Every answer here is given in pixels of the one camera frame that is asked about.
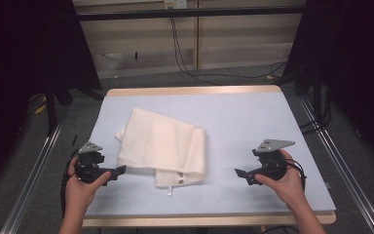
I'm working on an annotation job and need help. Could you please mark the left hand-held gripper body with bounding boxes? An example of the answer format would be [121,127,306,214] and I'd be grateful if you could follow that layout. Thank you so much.
[74,141,111,184]

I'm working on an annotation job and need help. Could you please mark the person's right hand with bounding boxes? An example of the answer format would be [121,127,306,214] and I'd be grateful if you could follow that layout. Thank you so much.
[254,148,306,209]

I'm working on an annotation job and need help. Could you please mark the black curtain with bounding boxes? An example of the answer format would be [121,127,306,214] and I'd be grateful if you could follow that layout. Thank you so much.
[283,0,374,171]
[0,0,102,193]

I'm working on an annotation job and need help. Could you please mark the light blue foam mat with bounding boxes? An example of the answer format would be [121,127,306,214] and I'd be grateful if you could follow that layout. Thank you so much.
[86,92,337,218]

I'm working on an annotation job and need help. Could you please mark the black horizontal bar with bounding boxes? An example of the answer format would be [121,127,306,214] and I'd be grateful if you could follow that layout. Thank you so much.
[77,5,306,22]

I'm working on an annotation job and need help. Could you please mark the person's left hand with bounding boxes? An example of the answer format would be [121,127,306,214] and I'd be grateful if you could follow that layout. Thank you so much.
[65,156,112,213]

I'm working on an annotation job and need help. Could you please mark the long black floor cable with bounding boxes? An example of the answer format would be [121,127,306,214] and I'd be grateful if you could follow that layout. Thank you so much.
[169,16,287,87]

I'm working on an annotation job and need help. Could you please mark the right hand-held gripper black cable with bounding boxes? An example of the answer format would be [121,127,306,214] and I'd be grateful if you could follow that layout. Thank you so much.
[285,158,308,193]

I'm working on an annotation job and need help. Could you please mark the white towel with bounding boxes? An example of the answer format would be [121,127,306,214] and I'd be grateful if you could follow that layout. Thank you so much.
[115,107,207,197]

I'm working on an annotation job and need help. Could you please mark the metal floor rail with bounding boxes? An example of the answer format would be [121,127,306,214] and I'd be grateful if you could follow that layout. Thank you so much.
[0,108,70,234]
[297,97,374,234]

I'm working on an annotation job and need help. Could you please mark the yellow tape piece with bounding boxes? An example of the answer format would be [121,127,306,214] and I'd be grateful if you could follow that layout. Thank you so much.
[33,103,48,116]

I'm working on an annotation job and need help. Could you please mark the black stand leg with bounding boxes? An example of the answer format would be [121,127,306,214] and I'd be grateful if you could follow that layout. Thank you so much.
[44,82,76,137]

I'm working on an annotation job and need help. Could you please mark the black cables by rail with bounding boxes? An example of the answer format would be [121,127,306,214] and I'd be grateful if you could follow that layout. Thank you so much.
[299,89,333,136]

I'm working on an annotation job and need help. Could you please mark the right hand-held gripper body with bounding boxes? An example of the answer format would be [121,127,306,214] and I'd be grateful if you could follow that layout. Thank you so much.
[252,139,296,181]

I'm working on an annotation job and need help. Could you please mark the white wall socket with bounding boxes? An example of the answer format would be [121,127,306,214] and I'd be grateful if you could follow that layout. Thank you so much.
[164,0,188,10]

